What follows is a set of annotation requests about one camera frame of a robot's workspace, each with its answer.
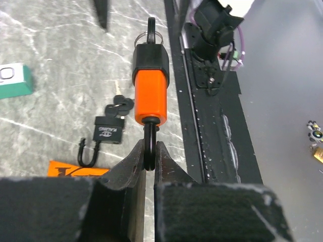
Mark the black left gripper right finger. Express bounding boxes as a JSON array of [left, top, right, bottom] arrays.
[[154, 142, 294, 241]]

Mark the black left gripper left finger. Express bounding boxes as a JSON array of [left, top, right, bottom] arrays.
[[1, 141, 146, 241]]

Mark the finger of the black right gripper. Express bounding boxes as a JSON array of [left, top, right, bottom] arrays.
[[93, 0, 111, 32]]

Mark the orange black padlock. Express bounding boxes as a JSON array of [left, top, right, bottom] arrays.
[[131, 43, 170, 171]]

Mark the black Kaijing padlock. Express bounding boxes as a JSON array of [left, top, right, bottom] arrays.
[[77, 116, 125, 168]]

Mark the black padlock key bunch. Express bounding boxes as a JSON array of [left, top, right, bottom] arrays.
[[104, 95, 134, 118]]

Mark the orange padlock key bunch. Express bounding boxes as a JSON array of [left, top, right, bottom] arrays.
[[134, 17, 164, 47]]

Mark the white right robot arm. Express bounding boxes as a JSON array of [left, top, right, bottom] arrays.
[[164, 1, 244, 61]]

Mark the orange Kettle chips bag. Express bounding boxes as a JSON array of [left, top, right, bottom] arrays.
[[47, 160, 109, 177]]

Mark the green white toothpaste box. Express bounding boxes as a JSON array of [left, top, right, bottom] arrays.
[[0, 63, 34, 99]]

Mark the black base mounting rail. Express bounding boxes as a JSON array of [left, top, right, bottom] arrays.
[[165, 4, 262, 184]]

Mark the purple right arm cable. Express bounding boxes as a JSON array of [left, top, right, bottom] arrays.
[[189, 5, 246, 69]]

